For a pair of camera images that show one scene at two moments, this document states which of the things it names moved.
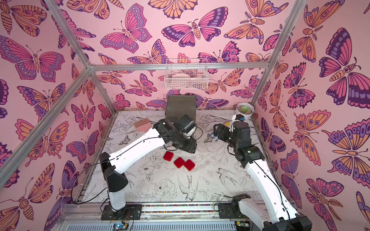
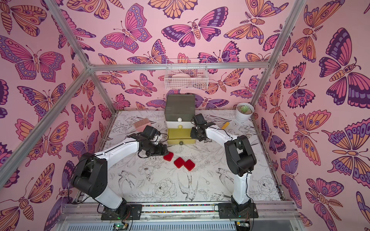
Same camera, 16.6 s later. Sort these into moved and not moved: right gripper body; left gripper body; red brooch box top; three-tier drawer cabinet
Moved: left gripper body; right gripper body
Not moved: red brooch box top; three-tier drawer cabinet
